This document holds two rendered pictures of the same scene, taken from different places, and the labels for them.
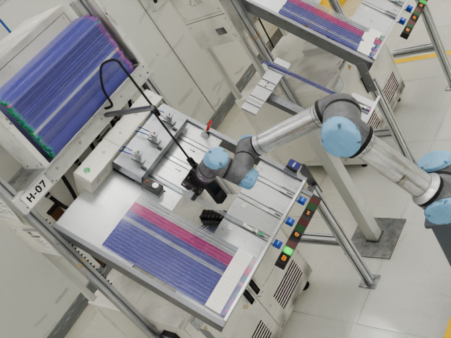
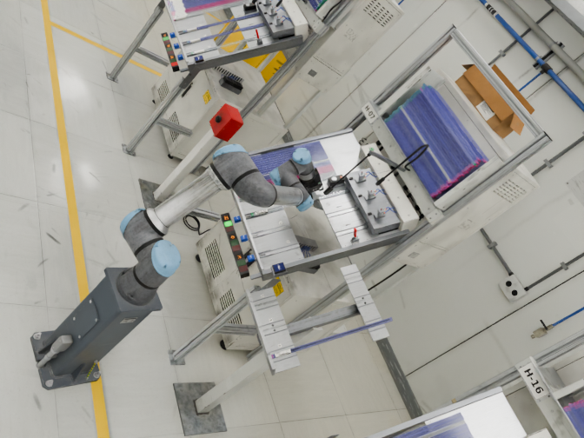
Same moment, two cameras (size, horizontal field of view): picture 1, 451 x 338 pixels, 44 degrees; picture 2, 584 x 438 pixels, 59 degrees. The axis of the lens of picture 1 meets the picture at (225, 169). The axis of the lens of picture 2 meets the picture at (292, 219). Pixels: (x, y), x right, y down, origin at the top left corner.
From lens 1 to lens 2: 2.34 m
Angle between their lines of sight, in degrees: 63
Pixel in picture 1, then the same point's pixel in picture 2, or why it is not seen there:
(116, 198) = (345, 164)
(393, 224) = (192, 425)
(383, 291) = (159, 348)
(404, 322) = not seen: hidden behind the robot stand
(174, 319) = not seen: hidden behind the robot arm
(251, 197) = (282, 230)
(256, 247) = (247, 207)
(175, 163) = (345, 208)
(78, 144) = (389, 144)
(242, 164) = (286, 170)
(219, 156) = (299, 153)
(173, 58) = not seen: outside the picture
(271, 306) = (226, 283)
